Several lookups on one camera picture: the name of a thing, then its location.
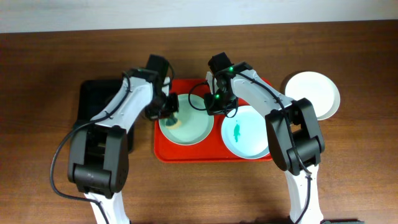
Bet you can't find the light blue plate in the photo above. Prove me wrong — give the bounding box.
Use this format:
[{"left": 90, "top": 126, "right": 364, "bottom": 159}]
[{"left": 221, "top": 105, "right": 270, "bottom": 159}]

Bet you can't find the mint green plate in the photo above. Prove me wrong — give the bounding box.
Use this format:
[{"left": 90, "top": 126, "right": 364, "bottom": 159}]
[{"left": 159, "top": 93, "right": 215, "bottom": 146}]

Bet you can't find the white plate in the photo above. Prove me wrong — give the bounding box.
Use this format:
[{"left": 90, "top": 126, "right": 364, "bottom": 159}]
[{"left": 284, "top": 72, "right": 341, "bottom": 121}]

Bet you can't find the black plastic tray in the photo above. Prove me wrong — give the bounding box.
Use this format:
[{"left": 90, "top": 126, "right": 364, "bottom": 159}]
[{"left": 70, "top": 80, "right": 122, "bottom": 154}]

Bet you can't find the green yellow sponge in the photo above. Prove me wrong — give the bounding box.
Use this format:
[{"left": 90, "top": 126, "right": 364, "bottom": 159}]
[{"left": 165, "top": 116, "right": 182, "bottom": 129}]

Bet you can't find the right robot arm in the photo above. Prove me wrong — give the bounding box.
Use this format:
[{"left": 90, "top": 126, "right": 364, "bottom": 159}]
[{"left": 205, "top": 52, "right": 325, "bottom": 223}]

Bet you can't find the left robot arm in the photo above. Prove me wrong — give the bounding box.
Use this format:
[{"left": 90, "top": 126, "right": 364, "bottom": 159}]
[{"left": 68, "top": 55, "right": 178, "bottom": 223}]

